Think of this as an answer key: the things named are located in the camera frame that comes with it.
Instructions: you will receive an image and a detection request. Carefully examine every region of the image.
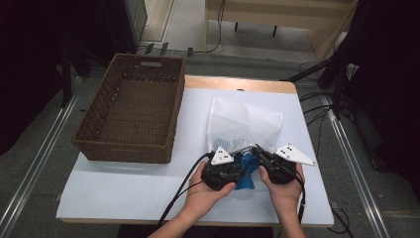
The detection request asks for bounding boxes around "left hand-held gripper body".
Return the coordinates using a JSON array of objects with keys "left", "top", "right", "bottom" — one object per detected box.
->
[{"left": 201, "top": 146, "right": 248, "bottom": 192}]

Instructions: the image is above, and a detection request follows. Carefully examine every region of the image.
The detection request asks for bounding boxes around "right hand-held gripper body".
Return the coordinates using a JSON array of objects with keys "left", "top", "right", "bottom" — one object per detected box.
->
[{"left": 263, "top": 142, "right": 317, "bottom": 185}]

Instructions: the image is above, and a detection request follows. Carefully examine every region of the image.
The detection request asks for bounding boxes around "blue cloth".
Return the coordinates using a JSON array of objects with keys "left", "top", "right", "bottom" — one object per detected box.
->
[{"left": 213, "top": 138, "right": 263, "bottom": 191}]

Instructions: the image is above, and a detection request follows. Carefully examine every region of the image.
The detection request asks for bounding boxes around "white mesh laundry bag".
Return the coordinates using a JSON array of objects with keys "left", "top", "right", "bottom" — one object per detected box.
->
[{"left": 206, "top": 95, "right": 285, "bottom": 157}]

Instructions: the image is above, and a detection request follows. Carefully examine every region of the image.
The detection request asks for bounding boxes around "brown wicker basket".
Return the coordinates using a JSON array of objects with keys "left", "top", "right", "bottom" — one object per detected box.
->
[{"left": 71, "top": 53, "right": 187, "bottom": 165}]

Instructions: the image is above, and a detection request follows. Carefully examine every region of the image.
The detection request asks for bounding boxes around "person's left hand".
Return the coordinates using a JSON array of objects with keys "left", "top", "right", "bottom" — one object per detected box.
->
[{"left": 183, "top": 161, "right": 238, "bottom": 216}]

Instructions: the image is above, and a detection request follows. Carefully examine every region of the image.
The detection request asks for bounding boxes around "person's right hand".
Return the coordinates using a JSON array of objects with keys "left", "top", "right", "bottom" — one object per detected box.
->
[{"left": 258, "top": 163, "right": 306, "bottom": 216}]

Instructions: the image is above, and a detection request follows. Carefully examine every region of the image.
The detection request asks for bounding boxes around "white table cover sheet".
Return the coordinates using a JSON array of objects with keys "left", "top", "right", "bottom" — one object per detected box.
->
[{"left": 55, "top": 86, "right": 335, "bottom": 228}]

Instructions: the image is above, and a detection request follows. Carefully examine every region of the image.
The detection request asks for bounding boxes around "black metal stand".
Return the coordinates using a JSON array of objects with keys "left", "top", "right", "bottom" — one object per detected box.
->
[{"left": 280, "top": 54, "right": 353, "bottom": 121}]

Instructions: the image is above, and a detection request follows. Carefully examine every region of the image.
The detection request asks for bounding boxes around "dark curtain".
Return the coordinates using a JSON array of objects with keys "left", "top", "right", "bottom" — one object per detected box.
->
[
  {"left": 0, "top": 0, "right": 129, "bottom": 157},
  {"left": 336, "top": 0, "right": 420, "bottom": 197}
]

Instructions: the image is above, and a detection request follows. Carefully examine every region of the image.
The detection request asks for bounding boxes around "light wooden bench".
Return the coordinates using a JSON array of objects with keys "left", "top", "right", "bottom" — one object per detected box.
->
[{"left": 203, "top": 0, "right": 360, "bottom": 62}]

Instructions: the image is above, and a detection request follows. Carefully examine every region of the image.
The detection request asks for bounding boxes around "grey cabinet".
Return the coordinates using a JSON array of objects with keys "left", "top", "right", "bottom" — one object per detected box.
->
[{"left": 123, "top": 0, "right": 149, "bottom": 45}]

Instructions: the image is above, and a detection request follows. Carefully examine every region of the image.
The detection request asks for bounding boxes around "thick black gripper cable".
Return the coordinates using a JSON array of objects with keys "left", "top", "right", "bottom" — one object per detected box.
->
[{"left": 157, "top": 151, "right": 215, "bottom": 230}]

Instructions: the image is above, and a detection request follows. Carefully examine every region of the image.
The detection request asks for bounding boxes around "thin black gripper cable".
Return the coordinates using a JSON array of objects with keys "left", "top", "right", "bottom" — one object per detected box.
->
[{"left": 169, "top": 180, "right": 205, "bottom": 204}]

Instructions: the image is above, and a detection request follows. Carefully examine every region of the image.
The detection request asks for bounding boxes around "black floor cable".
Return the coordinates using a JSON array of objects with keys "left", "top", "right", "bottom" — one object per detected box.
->
[
  {"left": 328, "top": 206, "right": 356, "bottom": 238},
  {"left": 315, "top": 112, "right": 329, "bottom": 159},
  {"left": 302, "top": 104, "right": 331, "bottom": 115},
  {"left": 298, "top": 91, "right": 332, "bottom": 103},
  {"left": 306, "top": 108, "right": 330, "bottom": 127}
]

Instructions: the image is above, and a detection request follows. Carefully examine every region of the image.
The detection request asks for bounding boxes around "metal floor rail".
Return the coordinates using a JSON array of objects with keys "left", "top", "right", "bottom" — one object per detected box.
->
[
  {"left": 321, "top": 94, "right": 392, "bottom": 238},
  {"left": 0, "top": 75, "right": 82, "bottom": 238}
]

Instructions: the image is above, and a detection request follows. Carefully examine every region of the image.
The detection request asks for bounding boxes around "black hanging cable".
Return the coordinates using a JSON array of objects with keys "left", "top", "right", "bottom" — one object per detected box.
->
[{"left": 192, "top": 0, "right": 228, "bottom": 55}]

